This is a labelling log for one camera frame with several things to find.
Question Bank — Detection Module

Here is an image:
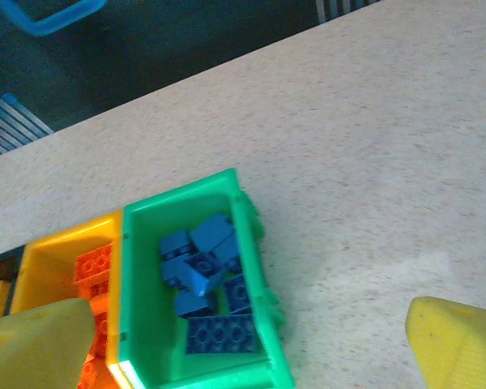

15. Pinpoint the small blue lego brick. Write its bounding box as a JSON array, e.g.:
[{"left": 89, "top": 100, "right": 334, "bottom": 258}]
[{"left": 159, "top": 229, "right": 194, "bottom": 260}]

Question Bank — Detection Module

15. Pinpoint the black plastic bin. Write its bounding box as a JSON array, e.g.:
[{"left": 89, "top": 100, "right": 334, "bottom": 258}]
[{"left": 0, "top": 245, "right": 28, "bottom": 317}]

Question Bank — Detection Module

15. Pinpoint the long blue lego brick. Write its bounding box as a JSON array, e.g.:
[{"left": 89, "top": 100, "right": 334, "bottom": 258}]
[{"left": 185, "top": 314, "right": 257, "bottom": 356}]

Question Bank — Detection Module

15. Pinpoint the long orange lego brick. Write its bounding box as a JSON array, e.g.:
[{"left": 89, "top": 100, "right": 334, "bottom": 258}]
[
  {"left": 89, "top": 295, "right": 111, "bottom": 358},
  {"left": 75, "top": 242, "right": 114, "bottom": 296},
  {"left": 77, "top": 356, "right": 121, "bottom": 389}
]

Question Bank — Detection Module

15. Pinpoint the green plastic bin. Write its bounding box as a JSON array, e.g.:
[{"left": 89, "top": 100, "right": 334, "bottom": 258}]
[{"left": 119, "top": 167, "right": 296, "bottom": 389}]

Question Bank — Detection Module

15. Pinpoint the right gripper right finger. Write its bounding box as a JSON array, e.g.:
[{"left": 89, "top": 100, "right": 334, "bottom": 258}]
[{"left": 406, "top": 295, "right": 486, "bottom": 389}]

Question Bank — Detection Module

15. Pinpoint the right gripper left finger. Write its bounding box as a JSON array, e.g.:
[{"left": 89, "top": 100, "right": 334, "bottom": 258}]
[{"left": 0, "top": 297, "right": 97, "bottom": 389}]

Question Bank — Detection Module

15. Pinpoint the yellow plastic bin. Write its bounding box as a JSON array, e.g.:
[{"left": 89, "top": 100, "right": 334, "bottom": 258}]
[{"left": 8, "top": 209, "right": 147, "bottom": 389}]

